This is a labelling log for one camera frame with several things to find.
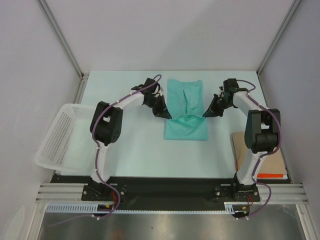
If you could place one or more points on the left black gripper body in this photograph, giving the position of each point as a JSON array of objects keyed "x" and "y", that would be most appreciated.
[{"x": 151, "y": 102}]

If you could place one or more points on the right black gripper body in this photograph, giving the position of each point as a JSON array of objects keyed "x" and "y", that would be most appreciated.
[{"x": 228, "y": 104}]

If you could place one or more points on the teal green t shirt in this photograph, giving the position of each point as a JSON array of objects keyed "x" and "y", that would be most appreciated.
[{"x": 186, "y": 106}]

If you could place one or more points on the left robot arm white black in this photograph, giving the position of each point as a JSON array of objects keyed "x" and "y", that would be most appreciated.
[{"x": 106, "y": 124}]

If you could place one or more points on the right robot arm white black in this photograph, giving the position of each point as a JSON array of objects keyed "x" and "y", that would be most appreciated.
[{"x": 262, "y": 137}]

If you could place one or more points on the folded beige t shirt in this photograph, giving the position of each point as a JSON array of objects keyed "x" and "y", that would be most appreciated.
[{"x": 240, "y": 150}]

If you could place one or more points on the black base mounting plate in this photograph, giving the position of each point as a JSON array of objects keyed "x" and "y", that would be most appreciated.
[{"x": 168, "y": 194}]

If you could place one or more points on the white plastic laundry basket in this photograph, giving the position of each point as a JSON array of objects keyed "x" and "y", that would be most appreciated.
[{"x": 68, "y": 145}]

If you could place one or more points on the left aluminium corner post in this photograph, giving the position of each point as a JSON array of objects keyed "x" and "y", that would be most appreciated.
[{"x": 57, "y": 31}]

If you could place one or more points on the aluminium corner post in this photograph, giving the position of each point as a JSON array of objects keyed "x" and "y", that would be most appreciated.
[
  {"x": 57, "y": 31},
  {"x": 289, "y": 16}
]

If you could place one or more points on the white slotted cable duct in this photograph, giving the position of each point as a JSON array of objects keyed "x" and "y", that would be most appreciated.
[{"x": 104, "y": 208}]

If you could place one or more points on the right aluminium corner post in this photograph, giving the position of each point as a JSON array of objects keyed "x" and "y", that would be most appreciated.
[{"x": 289, "y": 16}]

